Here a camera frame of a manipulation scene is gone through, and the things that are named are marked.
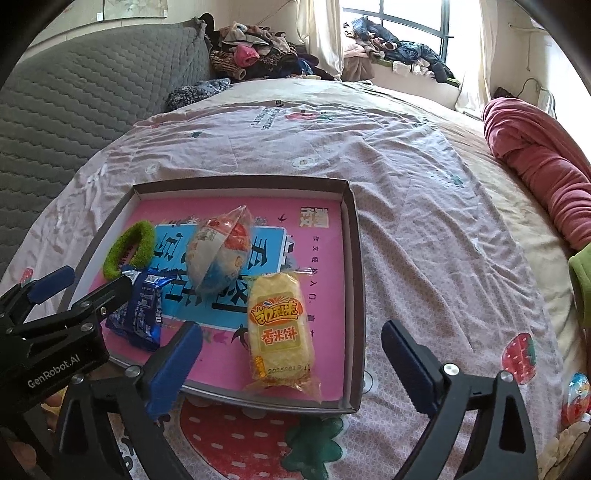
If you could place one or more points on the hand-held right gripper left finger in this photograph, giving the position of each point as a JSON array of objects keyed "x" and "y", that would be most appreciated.
[{"x": 178, "y": 364}]

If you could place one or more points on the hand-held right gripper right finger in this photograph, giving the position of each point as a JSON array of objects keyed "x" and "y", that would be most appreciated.
[{"x": 411, "y": 364}]

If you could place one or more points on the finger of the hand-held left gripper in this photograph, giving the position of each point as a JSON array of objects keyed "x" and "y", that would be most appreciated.
[
  {"x": 51, "y": 286},
  {"x": 111, "y": 295}
]

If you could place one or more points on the blue snack packet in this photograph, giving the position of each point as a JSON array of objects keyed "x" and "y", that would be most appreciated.
[{"x": 138, "y": 314}]

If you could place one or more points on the yellow rice cracker packet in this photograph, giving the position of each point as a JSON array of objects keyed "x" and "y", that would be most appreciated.
[{"x": 277, "y": 337}]

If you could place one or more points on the clear bagged snack packet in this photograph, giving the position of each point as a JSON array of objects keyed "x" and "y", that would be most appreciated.
[{"x": 217, "y": 258}]

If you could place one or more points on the pink-lined cardboard box tray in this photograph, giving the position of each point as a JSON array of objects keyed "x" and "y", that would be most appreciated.
[{"x": 323, "y": 277}]

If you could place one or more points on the small round snack packet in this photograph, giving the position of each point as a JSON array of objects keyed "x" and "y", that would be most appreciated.
[{"x": 577, "y": 397}]

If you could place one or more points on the grey quilted headboard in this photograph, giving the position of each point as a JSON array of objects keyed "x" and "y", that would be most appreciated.
[{"x": 92, "y": 115}]

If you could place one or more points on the cream fluffy cloth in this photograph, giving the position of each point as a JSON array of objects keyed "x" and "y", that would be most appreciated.
[{"x": 568, "y": 447}]

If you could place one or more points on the beige bed sheet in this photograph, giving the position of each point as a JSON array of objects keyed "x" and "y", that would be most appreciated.
[{"x": 521, "y": 217}]

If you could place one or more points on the green cloth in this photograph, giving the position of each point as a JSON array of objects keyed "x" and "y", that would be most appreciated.
[{"x": 582, "y": 281}]

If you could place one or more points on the blue patterned cloth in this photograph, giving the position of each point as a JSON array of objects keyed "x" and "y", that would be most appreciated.
[{"x": 198, "y": 92}]

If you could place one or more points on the pink blanket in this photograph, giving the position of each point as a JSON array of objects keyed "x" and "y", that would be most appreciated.
[{"x": 545, "y": 170}]

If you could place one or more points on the pile of mixed clothes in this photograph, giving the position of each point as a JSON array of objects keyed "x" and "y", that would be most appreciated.
[{"x": 258, "y": 60}]

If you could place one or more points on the brown hanging cloth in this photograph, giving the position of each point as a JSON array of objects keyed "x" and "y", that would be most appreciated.
[{"x": 358, "y": 69}]

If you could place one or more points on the cream curtain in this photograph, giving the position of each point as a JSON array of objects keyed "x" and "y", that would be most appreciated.
[
  {"x": 475, "y": 60},
  {"x": 323, "y": 37}
]

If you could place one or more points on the clothes heap on windowsill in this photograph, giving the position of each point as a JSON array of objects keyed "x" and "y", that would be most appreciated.
[{"x": 406, "y": 50}]

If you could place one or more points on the black-framed window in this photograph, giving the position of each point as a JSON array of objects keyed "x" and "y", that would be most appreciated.
[{"x": 411, "y": 18}]

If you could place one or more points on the floral wall art panel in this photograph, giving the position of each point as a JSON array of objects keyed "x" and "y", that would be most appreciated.
[{"x": 138, "y": 7}]

